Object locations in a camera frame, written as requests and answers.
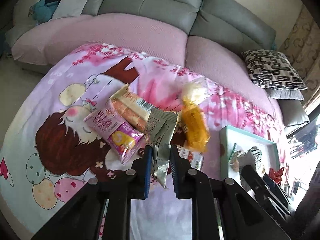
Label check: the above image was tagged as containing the patterned beige curtain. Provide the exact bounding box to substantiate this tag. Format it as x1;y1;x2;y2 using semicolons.
279;6;320;109

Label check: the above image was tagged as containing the grey cushion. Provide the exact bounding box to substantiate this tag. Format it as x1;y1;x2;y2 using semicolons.
265;88;304;101

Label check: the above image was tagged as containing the teal shallow tray box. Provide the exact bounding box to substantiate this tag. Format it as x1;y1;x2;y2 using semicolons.
219;125;280;181

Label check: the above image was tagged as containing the purple swiss roll packet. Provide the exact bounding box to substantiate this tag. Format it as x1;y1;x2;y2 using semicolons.
84;101;144;164

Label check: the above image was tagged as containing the grey sofa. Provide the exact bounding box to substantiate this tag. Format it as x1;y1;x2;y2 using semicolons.
4;0;311;128

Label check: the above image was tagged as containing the pink cartoon print blanket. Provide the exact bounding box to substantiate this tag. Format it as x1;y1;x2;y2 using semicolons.
1;44;284;239

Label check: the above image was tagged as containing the blue clothes pile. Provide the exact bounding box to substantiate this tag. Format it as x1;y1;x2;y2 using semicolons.
28;0;61;24

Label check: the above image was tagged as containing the yellow bread snack bag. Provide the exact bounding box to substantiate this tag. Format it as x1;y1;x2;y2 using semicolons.
180;77;210;153

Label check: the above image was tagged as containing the cream orange biscuit packet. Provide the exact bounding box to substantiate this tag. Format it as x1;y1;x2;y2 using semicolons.
110;83;156;133

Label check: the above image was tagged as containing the red white snack packet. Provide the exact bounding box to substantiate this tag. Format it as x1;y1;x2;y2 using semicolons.
171;128;204;170

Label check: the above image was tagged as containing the black white patterned pillow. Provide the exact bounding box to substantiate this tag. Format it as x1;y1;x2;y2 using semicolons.
241;49;307;90

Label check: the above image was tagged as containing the silver green snack packet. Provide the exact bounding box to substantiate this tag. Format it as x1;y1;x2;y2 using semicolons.
145;108;178;188

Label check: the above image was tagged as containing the pink sofa seat cover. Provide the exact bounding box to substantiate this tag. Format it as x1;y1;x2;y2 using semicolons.
11;14;280;117

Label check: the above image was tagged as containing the light grey pillow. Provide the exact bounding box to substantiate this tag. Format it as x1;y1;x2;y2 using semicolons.
52;0;88;20

